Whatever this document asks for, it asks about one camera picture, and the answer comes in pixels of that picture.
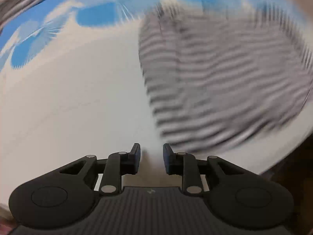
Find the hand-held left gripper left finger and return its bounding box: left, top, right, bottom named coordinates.
left=60, top=143, right=141, bottom=197

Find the blue and white printed blanket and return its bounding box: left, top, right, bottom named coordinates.
left=0, top=0, right=313, bottom=211

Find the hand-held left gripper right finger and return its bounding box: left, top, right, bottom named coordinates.
left=163, top=143, right=245, bottom=196

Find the black and white striped shirt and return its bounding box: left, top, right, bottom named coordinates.
left=138, top=1, right=313, bottom=153

